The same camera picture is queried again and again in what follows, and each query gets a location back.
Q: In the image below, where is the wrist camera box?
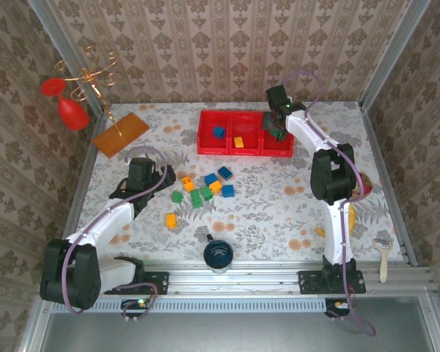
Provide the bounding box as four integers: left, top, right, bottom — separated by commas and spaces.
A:
265, 85, 293, 111
127, 157, 157, 184

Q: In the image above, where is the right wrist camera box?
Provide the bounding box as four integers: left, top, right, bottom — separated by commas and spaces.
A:
265, 85, 293, 111

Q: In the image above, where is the red round bowl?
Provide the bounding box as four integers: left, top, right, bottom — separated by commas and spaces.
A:
353, 173, 374, 201

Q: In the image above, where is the gold stand with orange base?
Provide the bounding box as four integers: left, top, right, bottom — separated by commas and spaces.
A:
54, 45, 150, 159

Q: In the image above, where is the grey slotted cable duct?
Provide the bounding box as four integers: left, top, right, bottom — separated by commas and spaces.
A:
51, 297, 349, 313

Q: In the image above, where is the aluminium mounting rail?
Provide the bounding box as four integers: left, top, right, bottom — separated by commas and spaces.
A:
38, 258, 436, 298

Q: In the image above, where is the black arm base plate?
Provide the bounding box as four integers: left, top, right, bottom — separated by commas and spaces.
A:
298, 270, 367, 295
103, 270, 169, 296

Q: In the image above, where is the grey metal panel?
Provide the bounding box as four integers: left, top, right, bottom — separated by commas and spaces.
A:
20, 296, 440, 352

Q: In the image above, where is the yellow banana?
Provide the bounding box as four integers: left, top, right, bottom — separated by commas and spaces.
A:
314, 203, 356, 238

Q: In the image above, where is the red three-compartment tray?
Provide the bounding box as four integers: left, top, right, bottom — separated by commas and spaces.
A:
197, 109, 294, 158

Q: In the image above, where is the red plastic wine glass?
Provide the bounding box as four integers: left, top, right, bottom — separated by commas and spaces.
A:
40, 77, 91, 131

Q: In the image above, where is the dark blue mug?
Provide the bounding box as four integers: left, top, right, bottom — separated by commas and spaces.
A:
202, 233, 235, 274

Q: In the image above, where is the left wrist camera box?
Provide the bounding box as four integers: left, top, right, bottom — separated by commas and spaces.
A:
127, 157, 157, 184

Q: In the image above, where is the cream handled brush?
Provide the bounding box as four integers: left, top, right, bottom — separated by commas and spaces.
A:
373, 237, 395, 284

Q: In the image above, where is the small black controller board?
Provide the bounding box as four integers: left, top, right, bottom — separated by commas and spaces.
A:
120, 298, 152, 319
324, 298, 352, 319

